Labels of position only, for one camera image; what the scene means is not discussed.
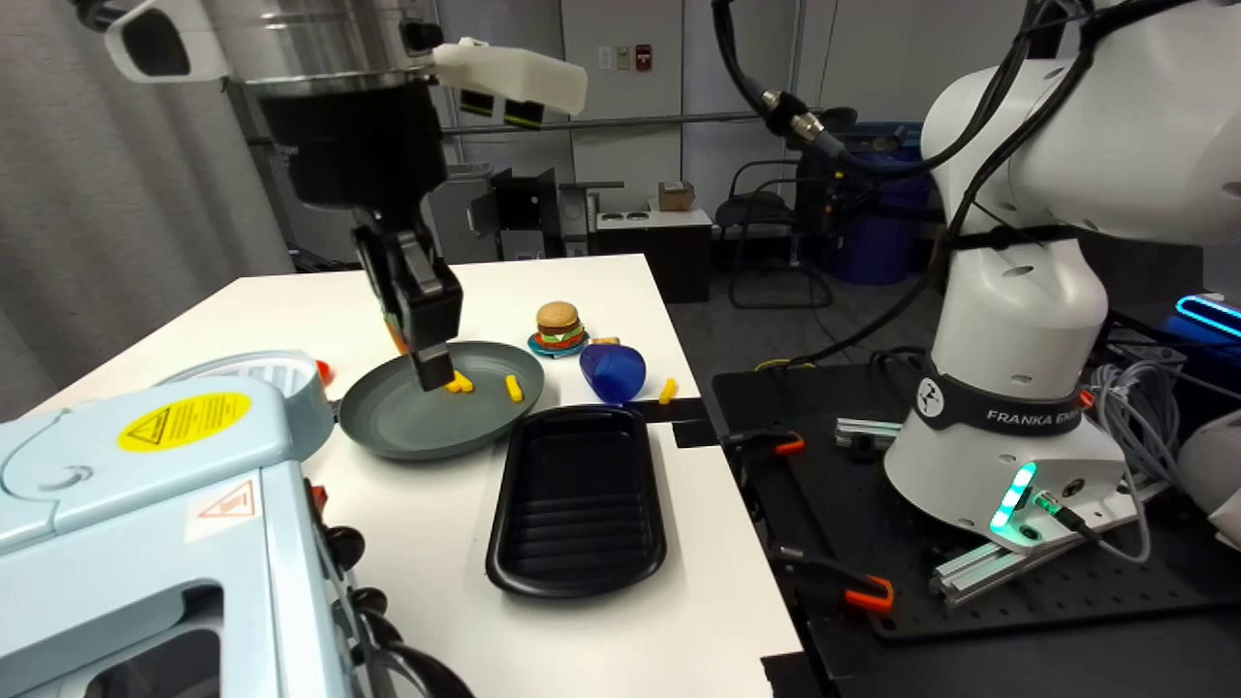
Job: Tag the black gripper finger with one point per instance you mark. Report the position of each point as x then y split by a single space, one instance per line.
431 361
398 340

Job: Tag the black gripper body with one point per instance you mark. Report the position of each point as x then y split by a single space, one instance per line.
412 280

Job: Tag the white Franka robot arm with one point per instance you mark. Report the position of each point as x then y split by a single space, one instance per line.
1136 136

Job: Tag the topmost black knob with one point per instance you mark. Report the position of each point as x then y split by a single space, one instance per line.
348 543

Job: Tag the light blue toaster oven machine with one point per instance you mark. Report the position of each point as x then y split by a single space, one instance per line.
164 543

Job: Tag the yellow toy fries on plate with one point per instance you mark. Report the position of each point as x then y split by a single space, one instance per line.
458 386

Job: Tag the grey round plate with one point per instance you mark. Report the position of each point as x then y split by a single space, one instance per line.
394 417

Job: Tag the yellow toy fry single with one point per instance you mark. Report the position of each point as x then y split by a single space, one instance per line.
512 388

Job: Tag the toy hamburger on blue plate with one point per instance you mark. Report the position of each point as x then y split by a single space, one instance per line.
556 330

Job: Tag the blue plastic cup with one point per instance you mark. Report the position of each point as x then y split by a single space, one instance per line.
614 375

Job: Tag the black rectangular tray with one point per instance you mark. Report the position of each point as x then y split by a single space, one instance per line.
578 505

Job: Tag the yellow toy piece on table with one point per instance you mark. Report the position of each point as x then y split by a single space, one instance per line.
667 388

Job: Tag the middle black knob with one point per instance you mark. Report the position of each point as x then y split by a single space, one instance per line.
369 603

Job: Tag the orange clamp far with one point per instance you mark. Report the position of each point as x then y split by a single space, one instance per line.
764 444

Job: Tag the orange black clamp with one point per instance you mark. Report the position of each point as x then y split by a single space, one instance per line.
826 576

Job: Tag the blue bin in background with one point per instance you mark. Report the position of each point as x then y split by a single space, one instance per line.
880 224

